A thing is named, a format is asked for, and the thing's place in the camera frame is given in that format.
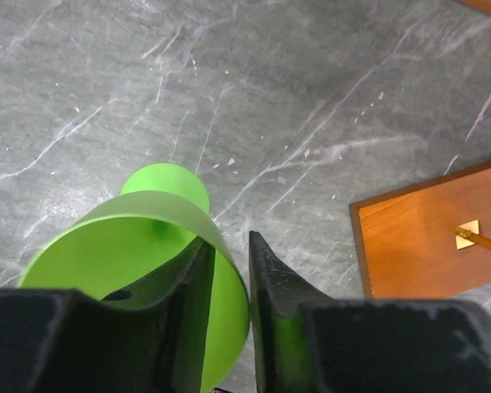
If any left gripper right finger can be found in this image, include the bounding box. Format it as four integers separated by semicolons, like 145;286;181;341
249;232;491;392

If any gold wire wine glass rack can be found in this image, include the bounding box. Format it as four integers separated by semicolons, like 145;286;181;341
349;161;491;299

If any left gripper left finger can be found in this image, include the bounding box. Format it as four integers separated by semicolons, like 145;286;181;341
0;238;215;392

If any green wine glass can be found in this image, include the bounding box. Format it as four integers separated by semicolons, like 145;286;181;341
16;161;304;393

